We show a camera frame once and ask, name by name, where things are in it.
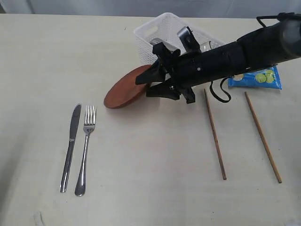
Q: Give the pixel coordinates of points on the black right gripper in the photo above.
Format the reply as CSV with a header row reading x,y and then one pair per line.
x,y
170,88

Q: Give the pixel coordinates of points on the brown round plate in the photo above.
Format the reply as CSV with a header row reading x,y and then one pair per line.
x,y
125,91

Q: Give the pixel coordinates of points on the silver metal fork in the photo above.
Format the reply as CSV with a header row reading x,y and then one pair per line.
x,y
88,128

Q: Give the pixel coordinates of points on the silver table knife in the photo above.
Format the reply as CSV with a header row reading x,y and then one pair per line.
x,y
72,136

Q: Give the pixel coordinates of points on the blue chips snack bag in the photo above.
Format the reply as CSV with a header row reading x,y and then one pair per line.
x,y
266,78

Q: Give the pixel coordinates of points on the wooden chopstick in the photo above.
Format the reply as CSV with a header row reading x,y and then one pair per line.
x,y
263,139
219,154

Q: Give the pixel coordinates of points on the speckled white bowl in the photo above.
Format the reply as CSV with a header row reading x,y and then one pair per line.
x,y
206,46

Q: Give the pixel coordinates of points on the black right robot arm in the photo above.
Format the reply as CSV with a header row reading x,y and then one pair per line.
x,y
257,50

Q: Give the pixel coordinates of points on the white perforated plastic basket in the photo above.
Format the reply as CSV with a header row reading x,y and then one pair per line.
x,y
165,27

